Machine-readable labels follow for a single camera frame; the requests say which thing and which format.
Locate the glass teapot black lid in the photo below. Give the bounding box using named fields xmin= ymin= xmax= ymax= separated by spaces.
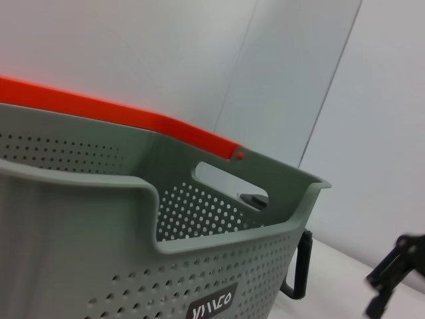
xmin=238 ymin=192 xmax=315 ymax=300

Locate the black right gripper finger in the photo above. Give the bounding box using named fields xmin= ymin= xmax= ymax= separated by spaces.
xmin=365 ymin=285 xmax=396 ymax=315
xmin=365 ymin=234 xmax=425 ymax=286

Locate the grey perforated storage basket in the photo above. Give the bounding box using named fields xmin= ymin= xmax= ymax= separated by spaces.
xmin=0 ymin=102 xmax=332 ymax=319

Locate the orange basket handle clip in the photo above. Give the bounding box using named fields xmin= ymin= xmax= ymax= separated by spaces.
xmin=0 ymin=75 xmax=249 ymax=163

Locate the thin grey wall cable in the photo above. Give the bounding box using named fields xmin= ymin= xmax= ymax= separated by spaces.
xmin=297 ymin=0 xmax=363 ymax=169

